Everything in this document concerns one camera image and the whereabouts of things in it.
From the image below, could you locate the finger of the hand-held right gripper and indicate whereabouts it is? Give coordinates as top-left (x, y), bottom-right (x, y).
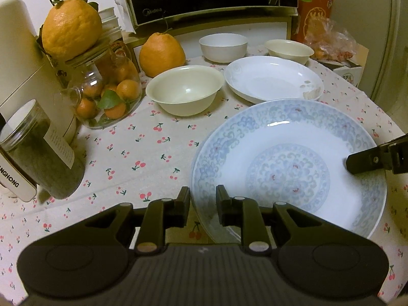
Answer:
top-left (346, 133), bottom-right (408, 176)

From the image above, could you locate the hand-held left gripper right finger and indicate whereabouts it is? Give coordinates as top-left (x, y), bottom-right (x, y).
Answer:
top-left (216, 185), bottom-right (322, 256)

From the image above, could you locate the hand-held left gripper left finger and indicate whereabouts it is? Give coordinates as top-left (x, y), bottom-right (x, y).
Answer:
top-left (83, 186), bottom-right (191, 256)

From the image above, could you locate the blue patterned plate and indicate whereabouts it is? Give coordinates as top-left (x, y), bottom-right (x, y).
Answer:
top-left (191, 99), bottom-right (388, 243)

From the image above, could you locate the large cream bowl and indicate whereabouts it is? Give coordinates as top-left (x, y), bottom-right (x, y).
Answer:
top-left (146, 65), bottom-right (224, 117)

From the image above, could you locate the white bowl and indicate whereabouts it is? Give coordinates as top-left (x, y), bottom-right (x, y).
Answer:
top-left (199, 33), bottom-right (248, 63)

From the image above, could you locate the cherry print tablecloth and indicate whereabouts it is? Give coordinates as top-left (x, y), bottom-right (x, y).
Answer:
top-left (0, 43), bottom-right (408, 306)

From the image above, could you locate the black and white carton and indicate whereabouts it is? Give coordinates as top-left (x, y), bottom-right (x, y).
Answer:
top-left (319, 43), bottom-right (364, 86)

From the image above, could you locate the white refrigerator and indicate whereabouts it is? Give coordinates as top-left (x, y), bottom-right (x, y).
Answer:
top-left (378, 0), bottom-right (408, 134)

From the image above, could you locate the plastic bag of snacks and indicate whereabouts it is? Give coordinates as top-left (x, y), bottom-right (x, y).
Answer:
top-left (303, 17), bottom-right (370, 62)

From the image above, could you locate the pile of small tangerines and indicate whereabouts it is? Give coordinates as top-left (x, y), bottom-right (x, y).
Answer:
top-left (76, 60), bottom-right (141, 122)

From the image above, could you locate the small cream bowl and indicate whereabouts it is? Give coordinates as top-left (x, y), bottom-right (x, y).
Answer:
top-left (264, 39), bottom-right (314, 65)

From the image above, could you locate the dark labelled canister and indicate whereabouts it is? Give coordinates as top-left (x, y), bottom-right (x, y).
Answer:
top-left (0, 99), bottom-right (86, 200)

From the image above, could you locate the orange printed box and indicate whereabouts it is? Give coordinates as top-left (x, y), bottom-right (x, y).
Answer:
top-left (296, 0), bottom-right (337, 43)

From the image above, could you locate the glass jar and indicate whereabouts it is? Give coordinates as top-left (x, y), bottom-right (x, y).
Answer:
top-left (60, 40), bottom-right (142, 130)

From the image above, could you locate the large leafy orange citrus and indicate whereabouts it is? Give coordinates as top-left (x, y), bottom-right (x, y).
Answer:
top-left (40, 0), bottom-right (103, 62)

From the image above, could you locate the tall white box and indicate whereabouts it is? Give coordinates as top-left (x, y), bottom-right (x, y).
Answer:
top-left (0, 0), bottom-right (77, 144)

